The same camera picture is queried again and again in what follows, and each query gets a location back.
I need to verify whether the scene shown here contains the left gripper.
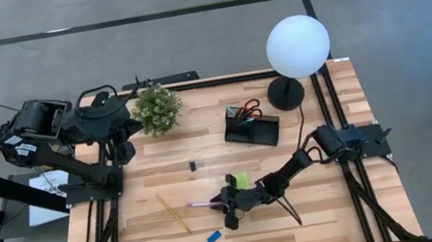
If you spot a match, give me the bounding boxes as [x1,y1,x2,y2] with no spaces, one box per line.
[85,86,150,171]

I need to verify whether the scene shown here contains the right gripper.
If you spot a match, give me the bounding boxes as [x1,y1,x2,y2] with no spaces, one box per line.
[205,168,271,234]

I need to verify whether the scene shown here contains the translucent purple pen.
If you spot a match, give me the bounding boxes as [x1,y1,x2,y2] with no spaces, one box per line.
[186,197,226,213]

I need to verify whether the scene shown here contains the green sticky note pad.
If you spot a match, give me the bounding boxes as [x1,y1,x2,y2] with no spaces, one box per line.
[233,171,252,192]

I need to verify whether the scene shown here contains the blue eraser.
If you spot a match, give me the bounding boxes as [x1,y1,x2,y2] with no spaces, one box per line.
[205,228,224,242]

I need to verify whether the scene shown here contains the black binder clip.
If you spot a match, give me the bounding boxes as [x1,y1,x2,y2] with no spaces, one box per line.
[188,159,206,173]

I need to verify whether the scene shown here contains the yellow pencil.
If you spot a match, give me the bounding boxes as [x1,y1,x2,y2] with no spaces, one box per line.
[155,190,194,238]

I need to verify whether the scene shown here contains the black mesh desk organizer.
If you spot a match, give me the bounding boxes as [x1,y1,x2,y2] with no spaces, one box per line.
[219,100,284,154]

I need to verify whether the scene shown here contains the red-handled scissors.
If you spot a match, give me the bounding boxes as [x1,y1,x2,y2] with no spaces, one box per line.
[233,97,265,124]

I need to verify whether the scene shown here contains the green potted plant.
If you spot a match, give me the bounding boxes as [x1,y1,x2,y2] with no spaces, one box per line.
[127,79,188,141]

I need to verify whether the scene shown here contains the black flat router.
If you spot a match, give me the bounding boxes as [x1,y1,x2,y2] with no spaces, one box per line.
[120,66,201,93]

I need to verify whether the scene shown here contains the white printed paper sheet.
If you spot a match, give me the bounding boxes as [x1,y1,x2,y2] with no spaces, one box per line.
[20,167,76,228]

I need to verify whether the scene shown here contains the white globe table lamp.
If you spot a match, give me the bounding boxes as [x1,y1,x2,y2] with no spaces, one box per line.
[255,10,340,115]

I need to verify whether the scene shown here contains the black aluminium table frame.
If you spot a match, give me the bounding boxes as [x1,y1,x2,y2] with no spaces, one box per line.
[37,50,426,242]

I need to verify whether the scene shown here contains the black floor cable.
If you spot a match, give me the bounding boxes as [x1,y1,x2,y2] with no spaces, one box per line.
[0,98,23,116]

